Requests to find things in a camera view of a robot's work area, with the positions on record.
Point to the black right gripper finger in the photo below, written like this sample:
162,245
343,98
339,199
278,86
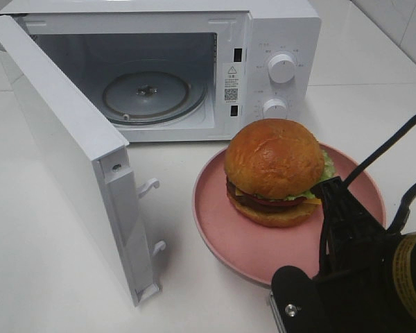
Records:
330,192

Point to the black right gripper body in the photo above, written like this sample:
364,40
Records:
351,281

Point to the burger with lettuce and cheese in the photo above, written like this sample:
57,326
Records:
271,166

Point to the pink round plate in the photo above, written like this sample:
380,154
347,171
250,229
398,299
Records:
253,251

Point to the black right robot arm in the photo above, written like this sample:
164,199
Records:
400,269

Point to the lower white microwave knob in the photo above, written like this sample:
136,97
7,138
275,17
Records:
275,109

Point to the white microwave knob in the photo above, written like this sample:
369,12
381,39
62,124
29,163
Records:
281,67
275,109

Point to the upper white microwave knob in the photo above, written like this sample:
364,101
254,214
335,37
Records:
281,67

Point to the white microwave oven body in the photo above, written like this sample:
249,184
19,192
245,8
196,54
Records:
225,44

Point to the black wrist camera with heatsink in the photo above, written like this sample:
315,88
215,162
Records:
295,302

